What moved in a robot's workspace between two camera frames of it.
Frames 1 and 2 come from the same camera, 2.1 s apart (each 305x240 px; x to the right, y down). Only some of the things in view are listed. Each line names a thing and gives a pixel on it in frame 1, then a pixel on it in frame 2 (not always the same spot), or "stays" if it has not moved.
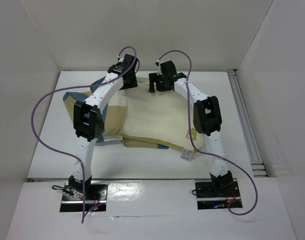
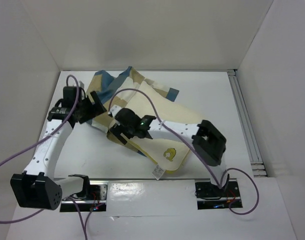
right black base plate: [205, 190] stays
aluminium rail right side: [257, 165] stays
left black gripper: [132, 84] → [95, 110]
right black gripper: [155, 80] → [118, 132]
